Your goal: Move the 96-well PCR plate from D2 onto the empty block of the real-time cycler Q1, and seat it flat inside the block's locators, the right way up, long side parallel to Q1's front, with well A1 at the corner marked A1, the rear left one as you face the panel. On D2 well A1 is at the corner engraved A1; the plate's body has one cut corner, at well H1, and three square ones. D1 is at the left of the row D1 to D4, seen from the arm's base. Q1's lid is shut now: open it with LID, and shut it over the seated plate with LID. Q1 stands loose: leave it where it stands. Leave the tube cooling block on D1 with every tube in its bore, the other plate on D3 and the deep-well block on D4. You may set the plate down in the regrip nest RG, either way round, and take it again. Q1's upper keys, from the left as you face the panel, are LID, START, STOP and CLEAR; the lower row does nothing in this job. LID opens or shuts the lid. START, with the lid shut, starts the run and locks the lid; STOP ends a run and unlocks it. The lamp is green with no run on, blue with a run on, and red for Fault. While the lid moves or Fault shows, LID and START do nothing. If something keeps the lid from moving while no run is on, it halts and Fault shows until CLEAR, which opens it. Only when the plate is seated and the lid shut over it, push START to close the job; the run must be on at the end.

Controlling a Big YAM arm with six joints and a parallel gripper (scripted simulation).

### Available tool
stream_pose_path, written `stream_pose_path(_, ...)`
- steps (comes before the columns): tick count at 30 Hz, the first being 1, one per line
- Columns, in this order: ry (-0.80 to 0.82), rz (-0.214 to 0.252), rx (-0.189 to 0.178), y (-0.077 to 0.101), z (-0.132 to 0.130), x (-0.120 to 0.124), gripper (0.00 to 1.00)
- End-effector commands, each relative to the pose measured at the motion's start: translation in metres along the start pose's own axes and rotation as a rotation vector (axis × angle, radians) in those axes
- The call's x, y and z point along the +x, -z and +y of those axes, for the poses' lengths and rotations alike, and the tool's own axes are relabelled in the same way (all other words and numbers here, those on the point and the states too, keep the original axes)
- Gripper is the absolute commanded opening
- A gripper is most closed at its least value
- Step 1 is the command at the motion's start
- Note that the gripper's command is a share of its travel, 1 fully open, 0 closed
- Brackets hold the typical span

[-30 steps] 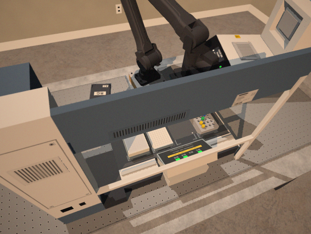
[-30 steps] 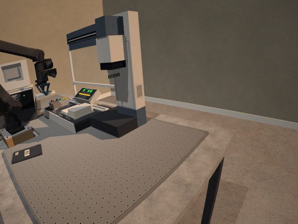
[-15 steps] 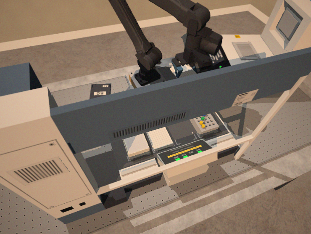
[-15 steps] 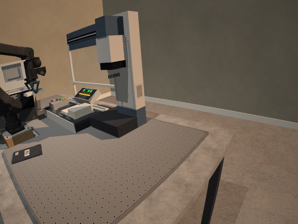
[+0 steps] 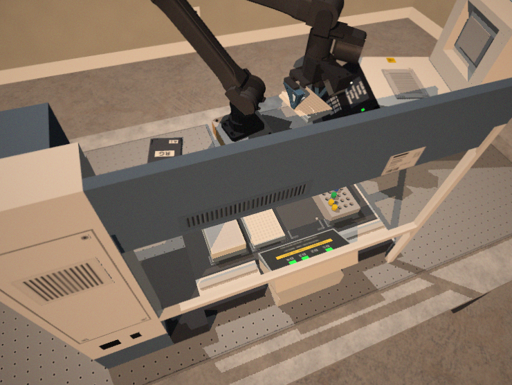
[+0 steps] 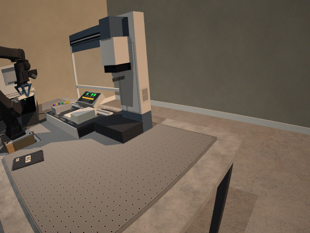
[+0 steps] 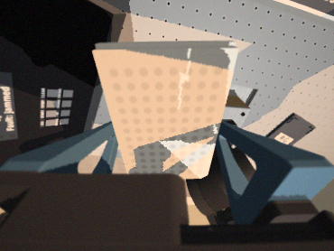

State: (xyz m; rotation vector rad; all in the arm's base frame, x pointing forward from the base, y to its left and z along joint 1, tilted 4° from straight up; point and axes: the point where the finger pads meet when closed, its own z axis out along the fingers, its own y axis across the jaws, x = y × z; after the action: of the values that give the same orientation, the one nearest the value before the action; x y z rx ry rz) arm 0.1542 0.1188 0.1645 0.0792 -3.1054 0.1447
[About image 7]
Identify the beige benchtop instrument with black keypad panel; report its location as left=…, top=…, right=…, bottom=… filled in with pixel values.
left=0, top=0, right=126, bottom=166

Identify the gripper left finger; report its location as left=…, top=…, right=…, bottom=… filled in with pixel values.
left=0, top=121, right=118, bottom=173

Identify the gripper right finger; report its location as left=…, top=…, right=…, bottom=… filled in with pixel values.
left=215, top=120, right=334, bottom=224

